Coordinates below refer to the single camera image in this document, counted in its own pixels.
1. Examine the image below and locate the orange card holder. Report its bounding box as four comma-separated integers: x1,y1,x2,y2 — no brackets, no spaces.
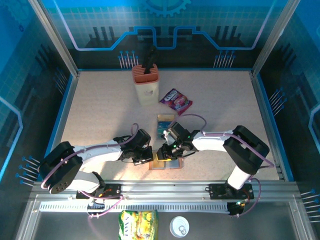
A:
148,159,184,171

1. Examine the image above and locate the clear plastic tray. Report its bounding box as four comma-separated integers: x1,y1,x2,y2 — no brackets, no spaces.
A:
156,113,176,140

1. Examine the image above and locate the purple candy bag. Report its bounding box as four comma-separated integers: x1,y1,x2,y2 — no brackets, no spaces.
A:
159,88,193,116

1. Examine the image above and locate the beige knife block orange top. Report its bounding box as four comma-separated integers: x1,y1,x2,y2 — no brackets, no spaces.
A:
131,63,160,107

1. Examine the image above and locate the yellow green snack bag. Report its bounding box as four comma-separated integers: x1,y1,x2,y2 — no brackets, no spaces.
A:
118,209,160,240

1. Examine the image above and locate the white tin can lid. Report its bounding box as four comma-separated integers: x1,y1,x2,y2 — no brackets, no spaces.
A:
169,215,190,237

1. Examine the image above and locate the aluminium mounting rail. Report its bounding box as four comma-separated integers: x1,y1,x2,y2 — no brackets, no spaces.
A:
32,178,301,203

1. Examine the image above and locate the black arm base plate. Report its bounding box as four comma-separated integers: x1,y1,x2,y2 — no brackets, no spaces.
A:
76,183,123,201
205,183,255,200

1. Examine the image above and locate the white slotted cable duct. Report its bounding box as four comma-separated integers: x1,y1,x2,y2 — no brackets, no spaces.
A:
39,201,231,214

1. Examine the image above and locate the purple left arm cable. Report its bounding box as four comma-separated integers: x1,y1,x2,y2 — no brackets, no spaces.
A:
41,122,140,240

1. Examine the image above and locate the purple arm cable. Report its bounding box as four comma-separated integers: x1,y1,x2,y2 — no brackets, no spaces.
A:
41,122,140,240
169,113,276,218

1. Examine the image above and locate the aluminium side rail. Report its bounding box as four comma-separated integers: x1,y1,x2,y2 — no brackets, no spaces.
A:
249,70,288,181
37,71,81,182

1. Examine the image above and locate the black cable connector block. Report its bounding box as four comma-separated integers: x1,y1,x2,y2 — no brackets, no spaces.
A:
226,199,251,217

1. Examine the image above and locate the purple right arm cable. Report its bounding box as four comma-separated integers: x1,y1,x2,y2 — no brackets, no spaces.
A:
169,113,276,218

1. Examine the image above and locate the black knife handle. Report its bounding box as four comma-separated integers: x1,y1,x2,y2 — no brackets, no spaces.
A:
143,45,158,75

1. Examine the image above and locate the aluminium frame post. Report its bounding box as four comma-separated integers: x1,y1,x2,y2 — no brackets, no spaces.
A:
27,0,80,77
251,0,303,77

